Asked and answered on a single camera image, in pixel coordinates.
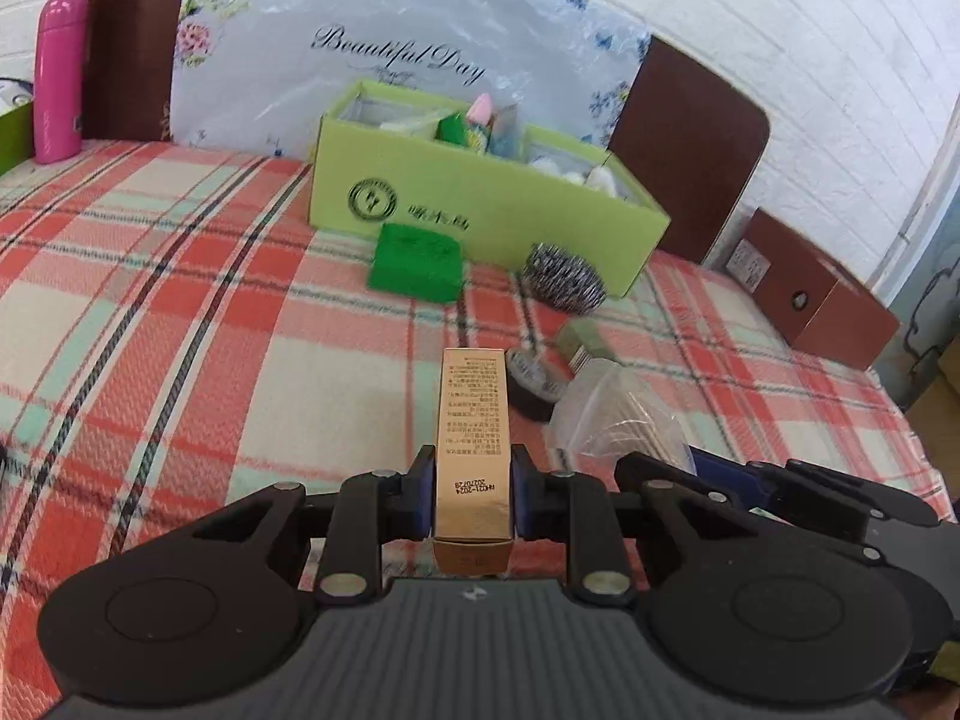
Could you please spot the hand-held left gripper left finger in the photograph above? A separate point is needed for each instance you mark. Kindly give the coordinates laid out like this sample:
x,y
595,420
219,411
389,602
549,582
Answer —
x,y
424,499

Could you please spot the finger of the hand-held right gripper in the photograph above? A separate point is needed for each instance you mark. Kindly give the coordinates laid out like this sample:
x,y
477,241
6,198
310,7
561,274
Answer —
x,y
847,499
660,469

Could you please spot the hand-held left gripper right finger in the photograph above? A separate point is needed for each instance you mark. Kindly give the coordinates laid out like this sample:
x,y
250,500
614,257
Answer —
x,y
523,501

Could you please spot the gold cardboard box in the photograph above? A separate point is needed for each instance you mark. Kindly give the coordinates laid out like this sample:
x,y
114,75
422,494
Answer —
x,y
472,420

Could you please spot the yellow-green cardboard box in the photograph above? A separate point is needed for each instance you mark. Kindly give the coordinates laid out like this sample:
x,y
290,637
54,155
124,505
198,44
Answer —
x,y
525,225

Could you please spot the clear plastic bag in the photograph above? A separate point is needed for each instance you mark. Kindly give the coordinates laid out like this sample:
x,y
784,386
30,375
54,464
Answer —
x,y
622,412

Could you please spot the wooden cabinet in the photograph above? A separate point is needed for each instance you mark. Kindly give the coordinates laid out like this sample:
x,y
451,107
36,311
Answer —
x,y
941,405

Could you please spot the small olive box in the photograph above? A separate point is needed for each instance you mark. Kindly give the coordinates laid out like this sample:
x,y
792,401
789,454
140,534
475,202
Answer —
x,y
589,345

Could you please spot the brown cardboard box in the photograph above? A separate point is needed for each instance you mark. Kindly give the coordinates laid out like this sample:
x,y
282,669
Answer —
x,y
817,300

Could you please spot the steel wool scrubber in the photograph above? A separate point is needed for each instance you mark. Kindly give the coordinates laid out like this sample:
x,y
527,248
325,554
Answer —
x,y
562,276

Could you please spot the green cardboard box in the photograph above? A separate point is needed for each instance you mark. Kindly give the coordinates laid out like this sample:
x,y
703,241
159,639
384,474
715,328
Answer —
x,y
416,262
459,131

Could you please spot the plaid blanket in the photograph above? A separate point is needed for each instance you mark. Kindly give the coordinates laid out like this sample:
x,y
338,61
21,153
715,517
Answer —
x,y
150,352

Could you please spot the grey foil packet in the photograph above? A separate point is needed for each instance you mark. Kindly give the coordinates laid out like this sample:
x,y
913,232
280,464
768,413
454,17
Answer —
x,y
506,127

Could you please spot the pink plush item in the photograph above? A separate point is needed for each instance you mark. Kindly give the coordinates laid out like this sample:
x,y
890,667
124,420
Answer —
x,y
481,109

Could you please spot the floral plastic bag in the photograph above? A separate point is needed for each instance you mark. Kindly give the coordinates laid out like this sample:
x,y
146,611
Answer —
x,y
300,90

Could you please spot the green cardboard tray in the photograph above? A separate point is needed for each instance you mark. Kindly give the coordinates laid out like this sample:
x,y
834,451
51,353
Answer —
x,y
13,139

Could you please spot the pink thermos bottle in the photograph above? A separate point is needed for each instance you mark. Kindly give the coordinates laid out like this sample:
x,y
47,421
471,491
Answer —
x,y
60,82

